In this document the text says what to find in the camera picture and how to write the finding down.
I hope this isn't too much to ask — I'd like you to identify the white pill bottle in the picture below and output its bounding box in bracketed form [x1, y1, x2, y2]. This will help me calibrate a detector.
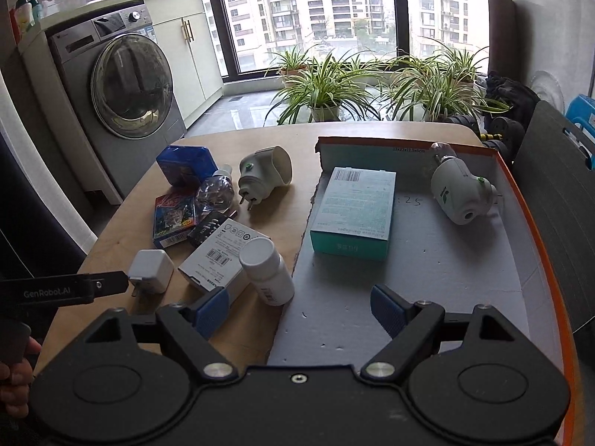
[239, 237, 296, 306]

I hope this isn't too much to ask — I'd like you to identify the white laundry cabinet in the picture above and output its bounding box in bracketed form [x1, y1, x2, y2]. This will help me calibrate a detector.
[17, 0, 225, 205]

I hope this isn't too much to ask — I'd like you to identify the grey plug-in repellent heater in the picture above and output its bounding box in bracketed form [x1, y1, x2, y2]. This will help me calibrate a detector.
[238, 145, 293, 211]

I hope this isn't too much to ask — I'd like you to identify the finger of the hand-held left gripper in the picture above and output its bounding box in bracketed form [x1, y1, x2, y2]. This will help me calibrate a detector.
[90, 271, 129, 299]

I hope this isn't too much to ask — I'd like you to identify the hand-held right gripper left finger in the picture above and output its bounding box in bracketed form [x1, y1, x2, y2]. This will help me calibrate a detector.
[81, 287, 237, 384]

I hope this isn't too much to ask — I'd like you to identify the small black box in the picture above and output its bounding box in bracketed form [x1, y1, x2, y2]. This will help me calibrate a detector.
[187, 210, 228, 248]

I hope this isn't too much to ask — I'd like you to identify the person's left hand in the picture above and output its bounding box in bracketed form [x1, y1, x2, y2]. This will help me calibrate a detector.
[0, 337, 44, 422]

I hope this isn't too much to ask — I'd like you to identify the red and blue card box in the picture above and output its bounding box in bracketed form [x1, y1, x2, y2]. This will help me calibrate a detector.
[152, 190, 198, 249]

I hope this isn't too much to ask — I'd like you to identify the small spider plant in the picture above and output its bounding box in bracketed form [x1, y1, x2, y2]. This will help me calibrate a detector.
[344, 51, 401, 77]

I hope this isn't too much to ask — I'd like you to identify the blue plastic stool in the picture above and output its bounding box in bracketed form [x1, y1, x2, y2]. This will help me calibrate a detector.
[565, 94, 595, 170]

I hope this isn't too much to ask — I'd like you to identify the black window frame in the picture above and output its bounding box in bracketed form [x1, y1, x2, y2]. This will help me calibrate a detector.
[202, 0, 505, 85]

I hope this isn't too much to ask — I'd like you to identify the white round fan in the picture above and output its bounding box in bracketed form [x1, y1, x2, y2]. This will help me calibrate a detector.
[530, 70, 566, 117]

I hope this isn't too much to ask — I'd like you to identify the spider plant in brown pot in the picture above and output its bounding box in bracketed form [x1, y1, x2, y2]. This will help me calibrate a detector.
[265, 45, 326, 85]

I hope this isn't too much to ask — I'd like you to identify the orange-edged cardboard box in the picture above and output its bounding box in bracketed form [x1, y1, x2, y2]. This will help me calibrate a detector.
[267, 136, 577, 369]

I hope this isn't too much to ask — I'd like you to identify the tall spider plant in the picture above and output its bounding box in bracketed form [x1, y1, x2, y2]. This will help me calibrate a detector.
[418, 36, 491, 85]

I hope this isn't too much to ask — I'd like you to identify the grey washing machine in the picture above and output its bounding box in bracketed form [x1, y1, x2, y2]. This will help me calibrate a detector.
[46, 4, 187, 205]

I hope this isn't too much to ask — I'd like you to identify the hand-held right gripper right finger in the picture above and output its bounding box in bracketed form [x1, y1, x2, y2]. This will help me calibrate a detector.
[361, 284, 527, 382]

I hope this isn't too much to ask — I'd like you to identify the spider plant in white pot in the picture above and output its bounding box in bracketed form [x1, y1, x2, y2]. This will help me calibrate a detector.
[264, 51, 378, 125]

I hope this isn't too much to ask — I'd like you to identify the black dumbbell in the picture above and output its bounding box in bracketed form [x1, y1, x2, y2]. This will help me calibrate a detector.
[481, 117, 525, 161]
[448, 112, 482, 136]

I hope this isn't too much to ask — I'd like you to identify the large spider plant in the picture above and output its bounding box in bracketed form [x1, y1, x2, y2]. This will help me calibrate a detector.
[376, 53, 509, 122]

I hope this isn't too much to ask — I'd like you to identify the white charger adapter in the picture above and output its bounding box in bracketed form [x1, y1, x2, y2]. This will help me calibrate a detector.
[126, 249, 174, 314]

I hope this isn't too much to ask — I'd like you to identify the brown rolled mat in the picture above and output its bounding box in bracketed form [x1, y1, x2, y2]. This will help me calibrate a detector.
[487, 0, 518, 76]

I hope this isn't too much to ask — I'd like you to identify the blue plastic box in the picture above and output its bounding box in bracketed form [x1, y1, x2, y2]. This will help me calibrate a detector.
[155, 145, 219, 189]

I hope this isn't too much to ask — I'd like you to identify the grey folding board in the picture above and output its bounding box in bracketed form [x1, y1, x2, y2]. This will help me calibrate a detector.
[511, 100, 595, 335]

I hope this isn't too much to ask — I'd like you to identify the black bag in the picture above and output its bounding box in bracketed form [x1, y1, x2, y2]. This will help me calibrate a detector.
[483, 71, 542, 124]

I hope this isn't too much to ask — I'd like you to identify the clear spray bottle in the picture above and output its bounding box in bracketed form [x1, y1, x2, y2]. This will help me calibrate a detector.
[195, 164, 235, 218]

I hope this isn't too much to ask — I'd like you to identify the teal cardboard box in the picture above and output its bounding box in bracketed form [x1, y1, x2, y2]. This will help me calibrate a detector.
[310, 166, 397, 261]

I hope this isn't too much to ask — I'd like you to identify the white plug-in repellent heater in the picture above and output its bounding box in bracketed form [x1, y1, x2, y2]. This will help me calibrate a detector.
[430, 142, 505, 226]

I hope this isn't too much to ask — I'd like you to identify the white labelled carton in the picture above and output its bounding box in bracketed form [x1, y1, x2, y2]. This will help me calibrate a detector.
[177, 217, 261, 303]

